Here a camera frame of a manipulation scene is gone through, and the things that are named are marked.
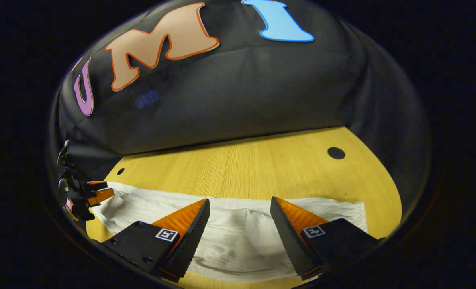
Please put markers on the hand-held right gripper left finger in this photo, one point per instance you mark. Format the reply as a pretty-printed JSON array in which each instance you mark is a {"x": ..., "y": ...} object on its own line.
[{"x": 191, "y": 237}]

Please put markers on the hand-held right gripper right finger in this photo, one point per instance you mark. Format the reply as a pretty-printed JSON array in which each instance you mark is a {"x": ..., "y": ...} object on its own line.
[{"x": 288, "y": 237}]

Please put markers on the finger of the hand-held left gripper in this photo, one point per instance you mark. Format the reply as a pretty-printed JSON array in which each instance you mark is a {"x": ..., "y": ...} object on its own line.
[
  {"x": 97, "y": 185},
  {"x": 101, "y": 196}
]

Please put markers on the white jeans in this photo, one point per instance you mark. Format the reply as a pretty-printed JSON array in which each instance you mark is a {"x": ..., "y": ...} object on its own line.
[{"x": 238, "y": 241}]

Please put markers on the black backdrop cloth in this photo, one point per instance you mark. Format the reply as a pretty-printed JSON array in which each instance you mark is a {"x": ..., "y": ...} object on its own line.
[{"x": 242, "y": 92}]

